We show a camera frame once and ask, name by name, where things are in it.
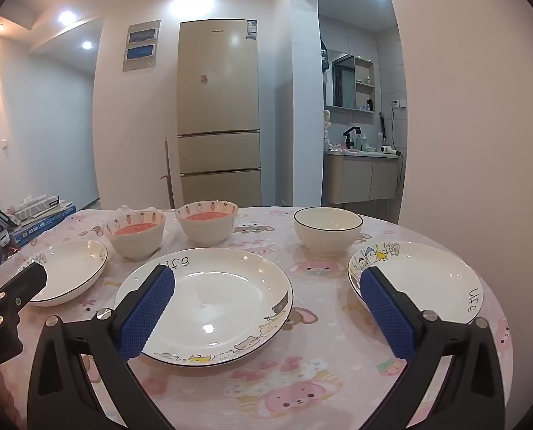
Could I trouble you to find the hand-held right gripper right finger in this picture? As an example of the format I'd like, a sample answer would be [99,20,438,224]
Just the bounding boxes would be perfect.
[358,266,505,430]

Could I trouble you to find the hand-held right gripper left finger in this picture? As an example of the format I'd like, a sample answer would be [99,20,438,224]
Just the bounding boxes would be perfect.
[27,264,178,430]

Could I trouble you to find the white plate black rim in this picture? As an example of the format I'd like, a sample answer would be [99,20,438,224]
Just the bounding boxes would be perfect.
[18,239,109,307]

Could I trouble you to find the white plate colourful animal print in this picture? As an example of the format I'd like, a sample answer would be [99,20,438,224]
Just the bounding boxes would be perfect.
[348,241,485,325]

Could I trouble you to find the carrot print bowl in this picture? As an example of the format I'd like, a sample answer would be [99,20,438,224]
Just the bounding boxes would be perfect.
[104,210,166,261]
[175,201,239,246]

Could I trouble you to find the white plate cat print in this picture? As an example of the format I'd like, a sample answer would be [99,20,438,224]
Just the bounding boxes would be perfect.
[114,247,294,364]

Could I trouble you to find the white ribbed bowl black rim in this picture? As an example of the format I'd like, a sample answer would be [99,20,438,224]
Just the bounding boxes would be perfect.
[293,206,364,258]

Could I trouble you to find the blue book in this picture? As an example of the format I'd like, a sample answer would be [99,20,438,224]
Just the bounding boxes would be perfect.
[8,204,77,248]

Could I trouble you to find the white box black label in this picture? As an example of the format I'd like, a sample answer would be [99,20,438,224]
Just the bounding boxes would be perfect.
[8,195,61,216]

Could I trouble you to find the pale green book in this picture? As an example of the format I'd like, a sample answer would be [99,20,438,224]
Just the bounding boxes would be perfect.
[13,201,72,225]

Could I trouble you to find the pink printed tablecloth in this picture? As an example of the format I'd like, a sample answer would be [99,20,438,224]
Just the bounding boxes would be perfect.
[0,206,518,430]

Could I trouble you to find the beige vanity cabinet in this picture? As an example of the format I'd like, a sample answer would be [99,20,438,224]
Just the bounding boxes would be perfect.
[324,150,402,204]

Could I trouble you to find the black faucet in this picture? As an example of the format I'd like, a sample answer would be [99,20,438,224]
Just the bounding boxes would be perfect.
[342,126,362,149]

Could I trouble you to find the beige refrigerator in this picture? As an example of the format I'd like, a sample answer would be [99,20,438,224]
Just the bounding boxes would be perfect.
[177,19,263,209]

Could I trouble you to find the bathroom mirror cabinet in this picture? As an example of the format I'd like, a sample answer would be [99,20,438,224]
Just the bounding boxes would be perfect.
[331,49,377,114]

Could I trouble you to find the wooden handled broom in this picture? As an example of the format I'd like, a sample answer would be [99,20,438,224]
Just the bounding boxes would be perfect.
[160,137,176,209]

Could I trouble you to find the grey wall electrical panel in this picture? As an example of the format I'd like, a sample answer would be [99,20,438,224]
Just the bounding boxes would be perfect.
[123,20,161,72]

